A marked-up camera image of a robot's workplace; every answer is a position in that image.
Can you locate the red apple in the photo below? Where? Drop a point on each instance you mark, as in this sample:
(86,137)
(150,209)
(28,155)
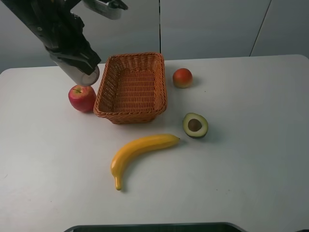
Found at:
(82,98)

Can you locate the silver grey gripper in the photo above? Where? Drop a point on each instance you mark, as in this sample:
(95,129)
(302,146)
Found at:
(110,9)

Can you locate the orange wicker basket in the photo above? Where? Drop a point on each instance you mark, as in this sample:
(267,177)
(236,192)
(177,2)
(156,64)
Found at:
(132,89)

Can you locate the yellow banana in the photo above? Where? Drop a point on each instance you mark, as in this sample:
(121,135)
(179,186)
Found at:
(135,148)

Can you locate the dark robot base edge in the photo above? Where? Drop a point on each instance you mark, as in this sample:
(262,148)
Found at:
(178,227)

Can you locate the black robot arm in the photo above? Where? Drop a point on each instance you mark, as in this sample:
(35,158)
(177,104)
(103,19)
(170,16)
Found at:
(61,33)

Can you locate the halved avocado with pit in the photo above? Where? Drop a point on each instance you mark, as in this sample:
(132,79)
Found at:
(195,125)

